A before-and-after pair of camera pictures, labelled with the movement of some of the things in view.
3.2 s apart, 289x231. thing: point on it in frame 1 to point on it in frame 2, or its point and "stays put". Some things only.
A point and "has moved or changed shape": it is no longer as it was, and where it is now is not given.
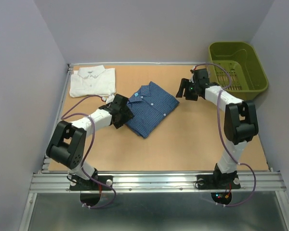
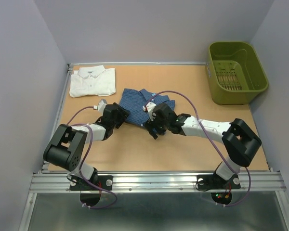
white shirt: [92, 81] stays put
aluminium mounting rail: [251, 182] stays put
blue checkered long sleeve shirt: [150, 106] has moved or changed shape
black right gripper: [184, 83] to [150, 125]
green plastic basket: [247, 78] stays put
